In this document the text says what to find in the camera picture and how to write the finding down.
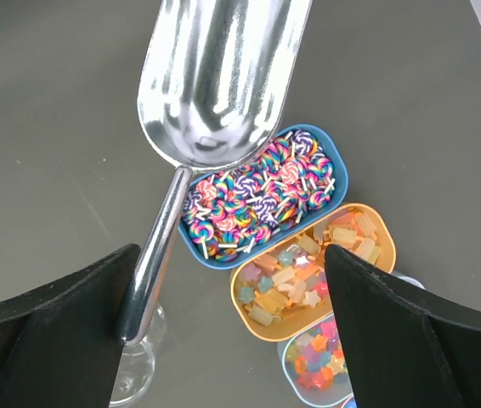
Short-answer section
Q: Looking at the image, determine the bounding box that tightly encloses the light blue candy tray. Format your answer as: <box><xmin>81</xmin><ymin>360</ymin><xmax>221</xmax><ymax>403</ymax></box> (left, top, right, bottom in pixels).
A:
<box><xmin>277</xmin><ymin>314</ymin><xmax>354</xmax><ymax>407</ymax></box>

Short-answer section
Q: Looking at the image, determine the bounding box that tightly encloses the silver metal scoop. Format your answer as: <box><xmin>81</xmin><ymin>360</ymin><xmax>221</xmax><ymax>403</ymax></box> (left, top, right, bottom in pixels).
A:
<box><xmin>116</xmin><ymin>0</ymin><xmax>311</xmax><ymax>346</ymax></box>

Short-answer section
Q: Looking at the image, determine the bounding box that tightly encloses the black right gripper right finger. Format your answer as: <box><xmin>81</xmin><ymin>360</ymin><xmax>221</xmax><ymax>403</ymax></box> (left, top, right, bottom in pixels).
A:
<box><xmin>325</xmin><ymin>245</ymin><xmax>481</xmax><ymax>407</ymax></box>

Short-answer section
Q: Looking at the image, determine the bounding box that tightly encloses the orange candy tray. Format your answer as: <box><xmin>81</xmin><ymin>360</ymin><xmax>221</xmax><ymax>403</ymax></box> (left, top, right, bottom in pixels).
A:
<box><xmin>230</xmin><ymin>203</ymin><xmax>397</xmax><ymax>343</ymax></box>

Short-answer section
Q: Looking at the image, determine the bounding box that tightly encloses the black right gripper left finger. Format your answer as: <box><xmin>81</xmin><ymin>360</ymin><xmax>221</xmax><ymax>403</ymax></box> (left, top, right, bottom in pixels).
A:
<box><xmin>0</xmin><ymin>244</ymin><xmax>140</xmax><ymax>407</ymax></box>

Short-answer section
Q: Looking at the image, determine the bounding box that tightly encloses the pink candy tray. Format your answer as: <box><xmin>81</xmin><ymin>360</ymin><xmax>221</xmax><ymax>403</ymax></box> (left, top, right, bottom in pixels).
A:
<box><xmin>341</xmin><ymin>395</ymin><xmax>357</xmax><ymax>408</ymax></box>

